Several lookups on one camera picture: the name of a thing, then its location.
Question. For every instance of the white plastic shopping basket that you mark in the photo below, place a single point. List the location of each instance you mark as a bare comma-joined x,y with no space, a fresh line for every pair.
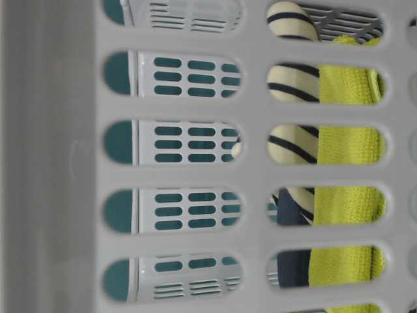
55,175

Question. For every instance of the cream navy striped cloth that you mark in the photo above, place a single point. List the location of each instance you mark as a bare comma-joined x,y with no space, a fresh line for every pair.
293,82

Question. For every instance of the dark navy cloth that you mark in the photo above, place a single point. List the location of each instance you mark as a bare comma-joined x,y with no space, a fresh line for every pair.
292,265

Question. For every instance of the yellow microfiber cloth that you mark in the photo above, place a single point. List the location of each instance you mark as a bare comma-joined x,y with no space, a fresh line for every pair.
348,205

